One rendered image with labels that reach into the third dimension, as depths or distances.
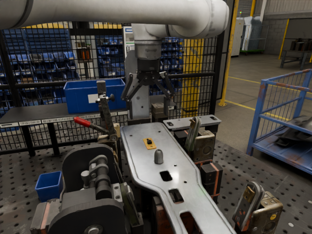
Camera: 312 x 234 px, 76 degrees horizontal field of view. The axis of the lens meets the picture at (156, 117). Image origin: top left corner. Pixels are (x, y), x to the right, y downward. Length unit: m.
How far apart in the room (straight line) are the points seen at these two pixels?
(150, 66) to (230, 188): 0.73
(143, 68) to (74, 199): 0.45
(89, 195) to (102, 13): 0.31
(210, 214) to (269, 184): 0.70
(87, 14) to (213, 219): 0.51
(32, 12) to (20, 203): 0.98
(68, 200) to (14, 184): 0.92
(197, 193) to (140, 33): 0.50
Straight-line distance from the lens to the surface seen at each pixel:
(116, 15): 0.41
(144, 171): 0.68
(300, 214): 1.13
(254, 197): 0.53
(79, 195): 0.40
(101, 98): 0.70
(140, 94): 1.01
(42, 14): 0.30
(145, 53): 0.67
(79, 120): 0.73
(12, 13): 0.27
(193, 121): 0.77
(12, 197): 1.22
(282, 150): 2.73
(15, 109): 1.32
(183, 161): 0.72
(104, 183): 0.37
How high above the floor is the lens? 1.42
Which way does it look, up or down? 23 degrees down
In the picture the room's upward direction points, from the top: straight up
